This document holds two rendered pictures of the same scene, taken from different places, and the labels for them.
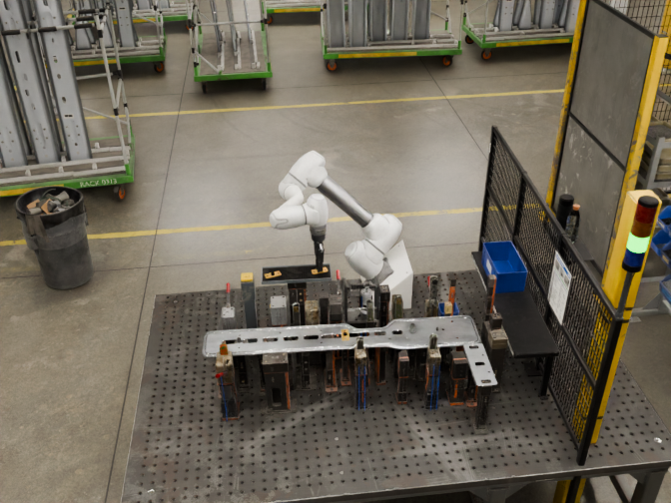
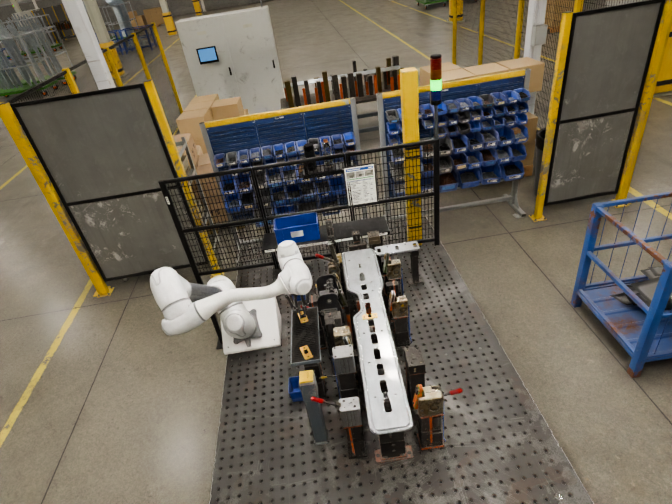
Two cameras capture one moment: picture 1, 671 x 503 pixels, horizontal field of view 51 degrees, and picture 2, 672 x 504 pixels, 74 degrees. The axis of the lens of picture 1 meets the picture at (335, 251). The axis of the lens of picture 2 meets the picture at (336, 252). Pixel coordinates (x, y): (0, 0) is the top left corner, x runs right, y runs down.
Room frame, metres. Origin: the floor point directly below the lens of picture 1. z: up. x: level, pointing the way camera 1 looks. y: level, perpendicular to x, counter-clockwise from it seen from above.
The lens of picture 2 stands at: (2.72, 1.79, 2.68)
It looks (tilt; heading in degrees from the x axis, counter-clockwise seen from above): 34 degrees down; 274
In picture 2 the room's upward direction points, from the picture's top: 9 degrees counter-clockwise
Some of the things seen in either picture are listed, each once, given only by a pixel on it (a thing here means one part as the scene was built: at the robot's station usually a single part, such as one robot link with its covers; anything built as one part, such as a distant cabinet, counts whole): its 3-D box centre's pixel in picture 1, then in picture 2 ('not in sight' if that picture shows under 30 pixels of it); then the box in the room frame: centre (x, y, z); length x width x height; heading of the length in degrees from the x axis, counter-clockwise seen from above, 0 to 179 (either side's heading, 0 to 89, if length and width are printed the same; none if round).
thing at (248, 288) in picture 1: (251, 311); (314, 409); (3.03, 0.47, 0.92); 0.08 x 0.08 x 0.44; 3
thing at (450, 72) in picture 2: not in sight; (476, 121); (1.15, -3.73, 0.68); 1.20 x 0.80 x 1.35; 8
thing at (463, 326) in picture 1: (340, 336); (371, 319); (2.72, -0.02, 1.00); 1.38 x 0.22 x 0.02; 93
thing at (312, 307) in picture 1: (313, 333); (346, 356); (2.87, 0.13, 0.89); 0.13 x 0.11 x 0.38; 3
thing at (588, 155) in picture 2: not in sight; (595, 120); (0.36, -2.45, 1.00); 1.04 x 0.14 x 2.00; 6
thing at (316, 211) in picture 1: (315, 210); (289, 258); (3.06, 0.10, 1.54); 0.13 x 0.11 x 0.16; 109
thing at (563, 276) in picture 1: (560, 287); (360, 184); (2.69, -1.06, 1.30); 0.23 x 0.02 x 0.31; 3
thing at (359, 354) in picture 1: (360, 377); (400, 321); (2.56, -0.11, 0.87); 0.12 x 0.09 x 0.35; 3
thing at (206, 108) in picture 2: not in sight; (221, 138); (4.68, -4.87, 0.52); 1.20 x 0.80 x 1.05; 93
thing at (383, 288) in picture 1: (383, 319); not in sight; (2.95, -0.25, 0.91); 0.07 x 0.05 x 0.42; 3
